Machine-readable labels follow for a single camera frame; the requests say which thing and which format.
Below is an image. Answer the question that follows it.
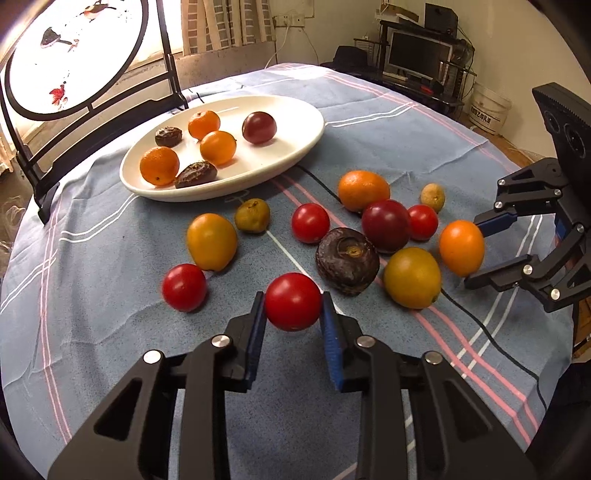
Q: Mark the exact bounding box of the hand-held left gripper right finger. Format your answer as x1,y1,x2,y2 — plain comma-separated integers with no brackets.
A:
321,292,536,480

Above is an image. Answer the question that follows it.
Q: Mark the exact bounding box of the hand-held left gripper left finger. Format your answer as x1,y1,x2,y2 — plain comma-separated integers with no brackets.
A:
46,291,267,480

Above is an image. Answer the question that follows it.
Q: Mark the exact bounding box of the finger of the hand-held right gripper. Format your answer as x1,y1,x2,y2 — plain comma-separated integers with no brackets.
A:
475,158,567,237
464,222,591,315

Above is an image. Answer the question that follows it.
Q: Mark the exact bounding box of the orange mandarin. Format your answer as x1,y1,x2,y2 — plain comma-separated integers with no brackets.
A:
438,220,485,278
200,130,238,167
140,147,180,186
188,110,221,140

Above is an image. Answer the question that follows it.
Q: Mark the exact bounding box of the red tomato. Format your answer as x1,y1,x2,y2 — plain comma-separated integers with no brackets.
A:
406,204,439,241
263,272,322,332
291,203,331,244
161,263,208,313

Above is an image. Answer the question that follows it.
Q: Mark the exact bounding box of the small tan fruit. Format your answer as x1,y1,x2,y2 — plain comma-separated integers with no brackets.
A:
420,183,446,214

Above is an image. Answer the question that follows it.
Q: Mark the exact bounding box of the yellow citrus fruit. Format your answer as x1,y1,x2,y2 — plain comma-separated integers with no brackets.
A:
383,247,443,310

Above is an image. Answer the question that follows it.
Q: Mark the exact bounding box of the large wrinkled dark passion fruit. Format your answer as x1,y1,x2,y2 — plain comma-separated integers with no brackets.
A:
316,227,380,296

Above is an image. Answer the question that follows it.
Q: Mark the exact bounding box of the yellow-orange citrus fruit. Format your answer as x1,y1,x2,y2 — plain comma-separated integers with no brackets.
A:
187,213,238,272

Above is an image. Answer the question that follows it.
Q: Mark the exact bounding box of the smooth purple passion fruit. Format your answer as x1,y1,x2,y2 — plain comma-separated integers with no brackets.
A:
242,112,278,145
361,199,412,254

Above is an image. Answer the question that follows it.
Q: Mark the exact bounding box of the small green-brown fruit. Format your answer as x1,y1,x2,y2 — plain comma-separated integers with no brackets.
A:
235,198,271,233

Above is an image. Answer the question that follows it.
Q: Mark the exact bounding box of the large orange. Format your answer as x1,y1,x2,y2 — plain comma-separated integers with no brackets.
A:
337,170,391,213

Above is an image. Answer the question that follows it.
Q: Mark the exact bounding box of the white oval plate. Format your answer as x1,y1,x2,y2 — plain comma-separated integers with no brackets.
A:
119,95,325,202

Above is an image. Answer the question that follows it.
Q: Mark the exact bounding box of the white bucket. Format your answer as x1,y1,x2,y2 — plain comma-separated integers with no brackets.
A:
468,82,512,137

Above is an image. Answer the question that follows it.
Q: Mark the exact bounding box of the black computer desk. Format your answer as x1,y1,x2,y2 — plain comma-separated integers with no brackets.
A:
379,18,478,116

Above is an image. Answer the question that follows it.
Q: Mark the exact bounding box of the blue striped tablecloth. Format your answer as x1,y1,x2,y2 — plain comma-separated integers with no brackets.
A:
0,62,578,480

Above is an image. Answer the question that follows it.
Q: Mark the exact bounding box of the computer monitor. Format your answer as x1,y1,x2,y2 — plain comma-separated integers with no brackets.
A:
385,28,455,81

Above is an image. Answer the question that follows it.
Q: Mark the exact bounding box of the black speaker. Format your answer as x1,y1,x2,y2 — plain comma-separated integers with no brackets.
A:
425,2,459,33

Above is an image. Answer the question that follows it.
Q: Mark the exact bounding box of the cardboard box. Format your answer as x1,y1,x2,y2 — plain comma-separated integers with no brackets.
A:
376,4,419,21

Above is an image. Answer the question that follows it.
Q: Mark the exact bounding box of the black hat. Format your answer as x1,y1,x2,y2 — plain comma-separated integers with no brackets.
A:
332,45,370,70

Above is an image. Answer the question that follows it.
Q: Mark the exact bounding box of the small wrinkled dark passion fruit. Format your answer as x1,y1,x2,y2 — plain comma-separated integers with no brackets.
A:
154,127,184,148

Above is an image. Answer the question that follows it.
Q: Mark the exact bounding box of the checked curtain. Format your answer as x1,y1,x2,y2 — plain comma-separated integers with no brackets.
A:
180,0,278,56

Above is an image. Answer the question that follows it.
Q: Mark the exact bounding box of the round bird painting table screen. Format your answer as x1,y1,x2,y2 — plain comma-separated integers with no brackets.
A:
0,0,190,224

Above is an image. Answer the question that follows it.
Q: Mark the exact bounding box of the black cable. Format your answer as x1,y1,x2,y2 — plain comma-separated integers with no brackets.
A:
295,165,548,409

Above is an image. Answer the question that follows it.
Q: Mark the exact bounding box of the white power cable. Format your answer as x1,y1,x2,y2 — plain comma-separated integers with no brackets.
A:
276,21,321,65

